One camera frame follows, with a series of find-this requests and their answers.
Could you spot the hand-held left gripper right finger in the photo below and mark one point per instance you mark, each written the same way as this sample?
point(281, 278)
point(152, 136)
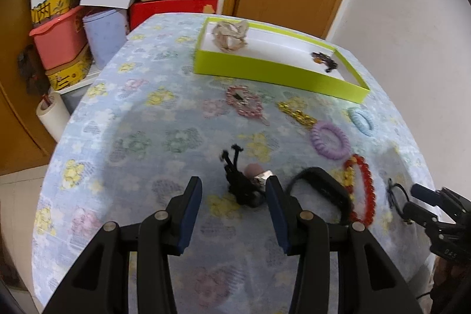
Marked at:
point(276, 216)

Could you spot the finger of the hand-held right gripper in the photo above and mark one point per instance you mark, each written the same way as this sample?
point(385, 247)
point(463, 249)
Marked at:
point(425, 190)
point(417, 211)

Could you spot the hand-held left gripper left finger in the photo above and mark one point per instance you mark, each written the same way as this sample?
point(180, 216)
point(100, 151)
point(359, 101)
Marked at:
point(191, 213)

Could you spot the black smart band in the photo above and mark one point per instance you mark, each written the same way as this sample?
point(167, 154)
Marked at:
point(327, 185)

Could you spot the pink rhinestone hair clip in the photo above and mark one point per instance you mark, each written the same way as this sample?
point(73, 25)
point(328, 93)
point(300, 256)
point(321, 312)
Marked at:
point(250, 108)

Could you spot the lime green cardboard box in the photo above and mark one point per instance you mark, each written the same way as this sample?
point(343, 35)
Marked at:
point(257, 67)

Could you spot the clear storage box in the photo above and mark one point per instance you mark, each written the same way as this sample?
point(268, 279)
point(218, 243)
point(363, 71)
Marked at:
point(73, 97)

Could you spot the white roll with red core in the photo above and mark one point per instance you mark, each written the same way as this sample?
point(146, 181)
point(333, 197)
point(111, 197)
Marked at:
point(55, 119)

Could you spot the beige hair clip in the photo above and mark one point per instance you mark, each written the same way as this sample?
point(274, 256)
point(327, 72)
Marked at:
point(228, 38)

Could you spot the yellow patterned box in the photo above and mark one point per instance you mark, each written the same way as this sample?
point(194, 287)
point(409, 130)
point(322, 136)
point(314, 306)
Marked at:
point(70, 73)

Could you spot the lavender plastic bin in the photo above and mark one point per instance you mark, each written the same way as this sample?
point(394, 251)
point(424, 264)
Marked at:
point(106, 38)

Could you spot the wooden cabinet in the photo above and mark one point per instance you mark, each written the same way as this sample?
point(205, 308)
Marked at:
point(14, 115)

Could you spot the large red gift box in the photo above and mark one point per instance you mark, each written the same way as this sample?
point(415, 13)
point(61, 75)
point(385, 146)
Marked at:
point(165, 7)

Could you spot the dark brown hanging object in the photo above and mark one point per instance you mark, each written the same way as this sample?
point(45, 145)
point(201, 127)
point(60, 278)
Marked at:
point(31, 71)

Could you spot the pink plastic bin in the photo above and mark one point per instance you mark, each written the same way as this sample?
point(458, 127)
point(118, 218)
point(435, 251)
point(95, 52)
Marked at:
point(59, 41)

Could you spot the yellow box with black drawing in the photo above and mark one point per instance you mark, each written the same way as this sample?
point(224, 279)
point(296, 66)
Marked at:
point(51, 8)

